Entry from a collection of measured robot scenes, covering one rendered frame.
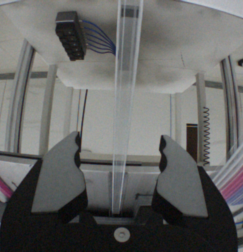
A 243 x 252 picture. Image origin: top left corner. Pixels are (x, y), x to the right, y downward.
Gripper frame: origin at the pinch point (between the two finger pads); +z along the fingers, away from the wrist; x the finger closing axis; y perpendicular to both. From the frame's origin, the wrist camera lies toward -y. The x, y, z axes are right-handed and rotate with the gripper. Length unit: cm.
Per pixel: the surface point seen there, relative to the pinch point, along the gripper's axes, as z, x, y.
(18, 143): 24.8, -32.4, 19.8
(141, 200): 3.2, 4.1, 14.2
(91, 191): 4.0, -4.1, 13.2
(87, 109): 167, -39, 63
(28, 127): 153, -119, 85
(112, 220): 4.2, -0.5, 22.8
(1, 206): 3.9, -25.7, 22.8
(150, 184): 3.3, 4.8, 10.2
